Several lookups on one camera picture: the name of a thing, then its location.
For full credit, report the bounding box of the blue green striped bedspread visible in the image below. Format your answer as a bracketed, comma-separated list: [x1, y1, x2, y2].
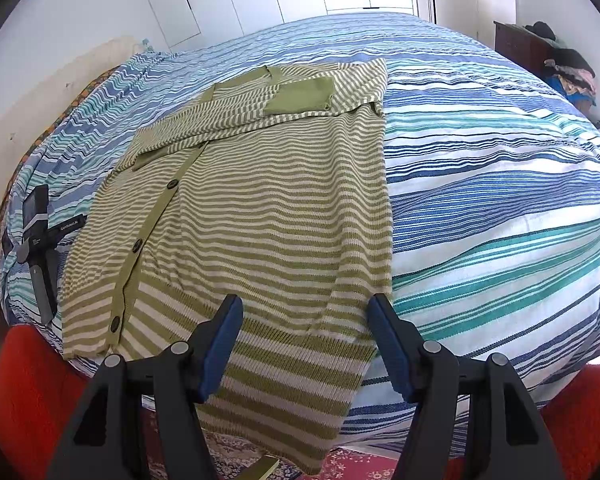
[0, 12, 600, 461]

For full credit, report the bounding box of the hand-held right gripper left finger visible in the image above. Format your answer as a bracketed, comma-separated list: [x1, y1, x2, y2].
[47, 293, 245, 480]

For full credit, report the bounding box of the green striped knit cardigan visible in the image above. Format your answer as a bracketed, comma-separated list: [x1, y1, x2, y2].
[61, 57, 395, 476]

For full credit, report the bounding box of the red fuzzy cloth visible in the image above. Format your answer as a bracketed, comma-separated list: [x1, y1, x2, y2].
[0, 324, 600, 480]

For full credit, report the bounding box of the dark wooden dresser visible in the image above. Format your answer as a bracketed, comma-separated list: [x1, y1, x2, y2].
[493, 20, 561, 83]

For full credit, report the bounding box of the pile of clothes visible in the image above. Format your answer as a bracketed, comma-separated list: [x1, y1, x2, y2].
[524, 21, 599, 109]

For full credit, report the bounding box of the red patterned rug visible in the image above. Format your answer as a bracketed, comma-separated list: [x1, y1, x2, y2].
[140, 389, 462, 480]

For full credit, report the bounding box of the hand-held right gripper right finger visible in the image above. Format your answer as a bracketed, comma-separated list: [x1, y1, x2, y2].
[367, 293, 567, 480]

